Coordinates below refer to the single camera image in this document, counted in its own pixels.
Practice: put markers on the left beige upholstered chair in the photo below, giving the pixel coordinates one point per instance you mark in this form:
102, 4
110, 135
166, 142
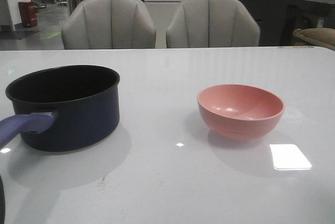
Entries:
109, 24

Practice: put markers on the dark grey sideboard counter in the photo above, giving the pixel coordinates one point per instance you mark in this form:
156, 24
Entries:
277, 19

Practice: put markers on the beige cushion at right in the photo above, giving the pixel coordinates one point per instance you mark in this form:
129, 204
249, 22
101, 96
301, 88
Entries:
319, 37

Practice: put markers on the right beige upholstered chair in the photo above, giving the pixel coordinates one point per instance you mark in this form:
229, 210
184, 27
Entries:
212, 24

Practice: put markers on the beige upholstered chair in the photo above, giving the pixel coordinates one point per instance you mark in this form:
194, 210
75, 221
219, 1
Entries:
109, 24
212, 24

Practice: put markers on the dark blue saucepan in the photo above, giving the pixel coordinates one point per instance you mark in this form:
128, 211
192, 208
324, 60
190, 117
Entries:
64, 108

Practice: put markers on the red waste bin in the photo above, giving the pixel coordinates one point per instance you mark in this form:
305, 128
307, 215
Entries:
27, 14

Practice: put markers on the pink bowl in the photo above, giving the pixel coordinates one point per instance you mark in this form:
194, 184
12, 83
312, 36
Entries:
239, 112

